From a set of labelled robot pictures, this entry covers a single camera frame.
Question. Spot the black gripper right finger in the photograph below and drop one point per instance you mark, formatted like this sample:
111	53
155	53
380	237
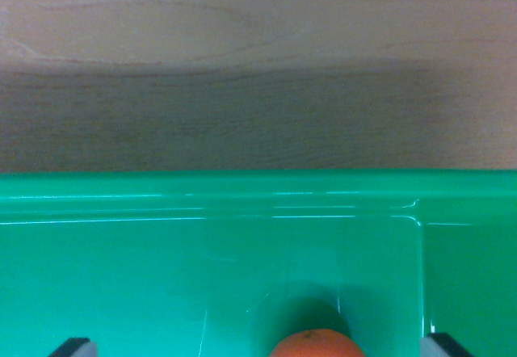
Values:
441	347

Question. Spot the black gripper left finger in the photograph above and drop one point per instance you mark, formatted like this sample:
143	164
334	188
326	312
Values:
76	349

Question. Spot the orange tangerine fruit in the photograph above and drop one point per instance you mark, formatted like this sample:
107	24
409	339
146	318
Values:
317	345

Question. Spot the green plastic bin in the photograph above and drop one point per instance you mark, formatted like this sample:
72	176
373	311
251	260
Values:
161	260

